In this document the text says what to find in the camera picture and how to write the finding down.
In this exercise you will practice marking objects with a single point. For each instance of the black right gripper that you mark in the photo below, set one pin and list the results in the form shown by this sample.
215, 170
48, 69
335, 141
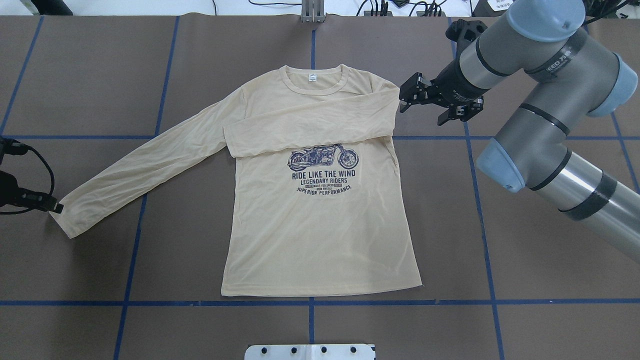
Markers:
451, 81

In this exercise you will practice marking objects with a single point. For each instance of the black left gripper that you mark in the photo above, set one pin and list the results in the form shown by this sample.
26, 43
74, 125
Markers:
11, 186

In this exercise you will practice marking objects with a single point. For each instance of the beige long-sleeve printed shirt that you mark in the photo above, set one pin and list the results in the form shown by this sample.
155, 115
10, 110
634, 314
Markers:
318, 205

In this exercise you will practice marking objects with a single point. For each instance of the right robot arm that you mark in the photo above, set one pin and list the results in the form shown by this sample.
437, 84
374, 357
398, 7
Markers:
576, 77

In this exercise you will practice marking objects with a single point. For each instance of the brown table mat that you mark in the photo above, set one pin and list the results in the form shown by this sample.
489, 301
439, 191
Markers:
504, 275

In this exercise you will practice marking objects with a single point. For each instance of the aluminium frame post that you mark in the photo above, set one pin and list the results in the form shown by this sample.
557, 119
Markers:
313, 11

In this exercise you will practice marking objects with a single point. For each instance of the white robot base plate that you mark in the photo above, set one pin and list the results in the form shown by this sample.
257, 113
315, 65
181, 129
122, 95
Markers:
340, 351

